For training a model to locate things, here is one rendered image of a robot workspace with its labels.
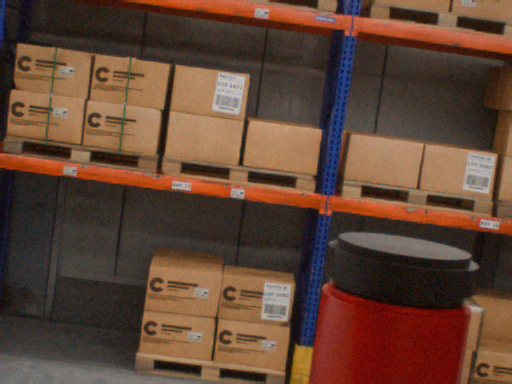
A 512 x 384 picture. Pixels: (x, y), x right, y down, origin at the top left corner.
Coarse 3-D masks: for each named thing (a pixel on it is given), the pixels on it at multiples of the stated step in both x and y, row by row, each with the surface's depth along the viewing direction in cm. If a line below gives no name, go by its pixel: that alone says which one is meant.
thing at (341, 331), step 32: (320, 320) 33; (352, 320) 31; (384, 320) 31; (416, 320) 31; (448, 320) 31; (320, 352) 32; (352, 352) 31; (384, 352) 31; (416, 352) 31; (448, 352) 31
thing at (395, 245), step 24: (336, 240) 34; (360, 240) 33; (384, 240) 33; (408, 240) 34; (336, 264) 32; (360, 264) 31; (384, 264) 31; (408, 264) 31; (432, 264) 31; (456, 264) 31; (360, 288) 31; (384, 288) 31; (408, 288) 31; (432, 288) 31; (456, 288) 31
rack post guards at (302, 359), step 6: (300, 348) 785; (306, 348) 785; (312, 348) 785; (294, 354) 790; (300, 354) 786; (306, 354) 786; (294, 360) 788; (300, 360) 786; (306, 360) 787; (294, 366) 788; (300, 366) 787; (306, 366) 787; (294, 372) 788; (300, 372) 787; (306, 372) 787; (294, 378) 788; (300, 378) 788; (306, 378) 788
